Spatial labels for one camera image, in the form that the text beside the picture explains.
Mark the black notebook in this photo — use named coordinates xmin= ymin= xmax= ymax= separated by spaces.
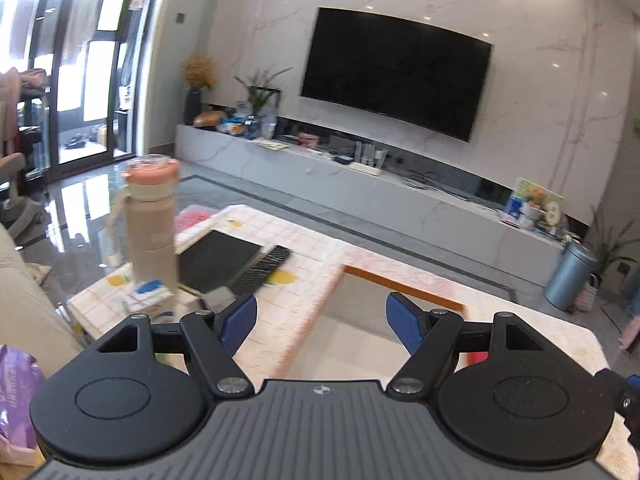
xmin=177 ymin=230 xmax=264 ymax=296

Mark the grey blue metal trash can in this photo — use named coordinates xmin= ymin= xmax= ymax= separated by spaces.
xmin=544 ymin=241 xmax=599 ymax=312

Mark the white box with orange rim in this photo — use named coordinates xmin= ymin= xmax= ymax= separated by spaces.
xmin=272 ymin=264 xmax=468 ymax=381

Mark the pile of snack bags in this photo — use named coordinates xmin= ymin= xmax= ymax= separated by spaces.
xmin=220 ymin=102 xmax=263 ymax=138

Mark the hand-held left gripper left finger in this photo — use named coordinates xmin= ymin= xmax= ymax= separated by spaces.
xmin=95 ymin=294 xmax=258 ymax=397

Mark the pink beige water bottle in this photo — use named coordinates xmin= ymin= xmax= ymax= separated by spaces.
xmin=107 ymin=154 xmax=179 ymax=291

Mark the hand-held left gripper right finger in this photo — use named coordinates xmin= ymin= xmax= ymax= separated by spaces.
xmin=386 ymin=291 xmax=546 ymax=397

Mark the grey marble television console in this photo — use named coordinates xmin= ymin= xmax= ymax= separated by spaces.
xmin=175 ymin=122 xmax=566 ymax=288

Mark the beige sofa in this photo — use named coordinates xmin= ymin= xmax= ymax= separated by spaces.
xmin=0 ymin=222 xmax=83 ymax=376

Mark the long-leaf potted plant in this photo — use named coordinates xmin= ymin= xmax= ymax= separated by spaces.
xmin=587 ymin=205 xmax=640 ymax=281

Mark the purple plastic bag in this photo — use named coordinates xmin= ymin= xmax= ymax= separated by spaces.
xmin=0 ymin=344 xmax=47 ymax=466

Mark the black wall television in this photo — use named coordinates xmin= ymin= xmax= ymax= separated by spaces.
xmin=300 ymin=7 xmax=494 ymax=142

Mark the black remote control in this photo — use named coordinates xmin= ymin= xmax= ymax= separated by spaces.
xmin=231 ymin=245 xmax=292 ymax=297

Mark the teddy bear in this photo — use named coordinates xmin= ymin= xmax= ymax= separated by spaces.
xmin=520 ymin=187 xmax=546 ymax=231

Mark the blue white milk carton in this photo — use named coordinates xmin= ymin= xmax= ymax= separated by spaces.
xmin=122 ymin=280 xmax=176 ymax=318

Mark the grey book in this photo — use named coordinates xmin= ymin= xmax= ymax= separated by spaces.
xmin=200 ymin=287 xmax=236 ymax=313

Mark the white router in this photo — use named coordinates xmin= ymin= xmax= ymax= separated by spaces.
xmin=352 ymin=141 xmax=386 ymax=176

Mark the green plant in glass vase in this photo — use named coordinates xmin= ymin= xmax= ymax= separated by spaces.
xmin=234 ymin=67 xmax=293 ymax=141

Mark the small pink woven basket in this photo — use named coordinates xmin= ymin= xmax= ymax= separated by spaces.
xmin=575 ymin=285 xmax=599 ymax=314

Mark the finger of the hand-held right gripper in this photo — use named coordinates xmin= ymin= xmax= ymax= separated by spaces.
xmin=595 ymin=367 xmax=640 ymax=430

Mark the green printed card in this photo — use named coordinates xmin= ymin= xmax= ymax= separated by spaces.
xmin=512 ymin=177 xmax=565 ymax=226

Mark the grey office chair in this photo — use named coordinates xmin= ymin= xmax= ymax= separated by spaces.
xmin=0 ymin=67 xmax=51 ymax=241

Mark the printed checked tablecloth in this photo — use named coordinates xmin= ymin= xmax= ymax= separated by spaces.
xmin=67 ymin=204 xmax=640 ymax=480

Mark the dark vase with dried flowers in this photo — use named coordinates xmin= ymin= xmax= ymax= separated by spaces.
xmin=181 ymin=55 xmax=217 ymax=126

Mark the pink space heater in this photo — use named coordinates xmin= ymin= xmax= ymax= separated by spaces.
xmin=618 ymin=319 xmax=640 ymax=352

